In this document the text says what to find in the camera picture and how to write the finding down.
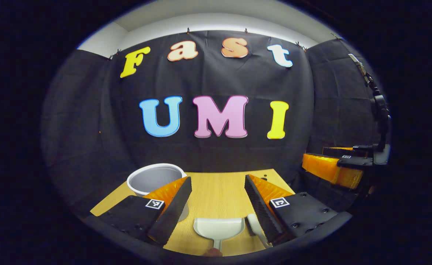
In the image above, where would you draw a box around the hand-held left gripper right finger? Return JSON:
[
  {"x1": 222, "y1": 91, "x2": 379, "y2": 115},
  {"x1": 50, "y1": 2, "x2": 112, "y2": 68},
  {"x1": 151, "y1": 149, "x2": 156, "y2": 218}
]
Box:
[{"x1": 244, "y1": 174, "x2": 353, "y2": 244}]

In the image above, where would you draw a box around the black backdrop cloth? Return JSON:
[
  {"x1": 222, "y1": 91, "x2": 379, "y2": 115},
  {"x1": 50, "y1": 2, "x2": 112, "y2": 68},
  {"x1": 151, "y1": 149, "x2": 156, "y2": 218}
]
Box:
[{"x1": 41, "y1": 30, "x2": 386, "y2": 218}]

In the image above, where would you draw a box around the small white broom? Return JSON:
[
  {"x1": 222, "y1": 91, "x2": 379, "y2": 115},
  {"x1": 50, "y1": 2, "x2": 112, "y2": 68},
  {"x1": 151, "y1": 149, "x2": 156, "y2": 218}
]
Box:
[{"x1": 246, "y1": 213, "x2": 272, "y2": 248}]

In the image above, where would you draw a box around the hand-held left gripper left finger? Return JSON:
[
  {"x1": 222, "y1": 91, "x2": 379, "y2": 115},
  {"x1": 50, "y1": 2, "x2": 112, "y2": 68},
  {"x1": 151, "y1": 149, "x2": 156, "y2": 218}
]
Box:
[{"x1": 96, "y1": 176, "x2": 193, "y2": 246}]

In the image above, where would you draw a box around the row of black cloth clips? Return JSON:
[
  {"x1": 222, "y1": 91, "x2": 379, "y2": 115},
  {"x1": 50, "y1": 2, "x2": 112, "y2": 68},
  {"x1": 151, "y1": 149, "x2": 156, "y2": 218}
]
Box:
[{"x1": 107, "y1": 26, "x2": 343, "y2": 59}]

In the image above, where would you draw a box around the white garbage bin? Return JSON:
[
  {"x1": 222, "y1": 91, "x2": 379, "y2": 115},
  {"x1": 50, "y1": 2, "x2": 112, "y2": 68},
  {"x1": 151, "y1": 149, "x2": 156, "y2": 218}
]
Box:
[{"x1": 127, "y1": 163, "x2": 190, "y2": 222}]

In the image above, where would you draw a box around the white dustpan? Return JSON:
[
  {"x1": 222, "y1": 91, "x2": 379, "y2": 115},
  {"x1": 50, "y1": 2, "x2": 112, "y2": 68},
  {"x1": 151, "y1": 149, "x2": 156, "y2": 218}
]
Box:
[{"x1": 194, "y1": 218, "x2": 245, "y2": 252}]

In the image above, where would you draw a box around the wooden desktop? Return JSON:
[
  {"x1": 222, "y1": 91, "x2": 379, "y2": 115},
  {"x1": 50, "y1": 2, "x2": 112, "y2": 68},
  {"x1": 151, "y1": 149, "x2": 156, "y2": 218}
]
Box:
[{"x1": 90, "y1": 169, "x2": 296, "y2": 257}]

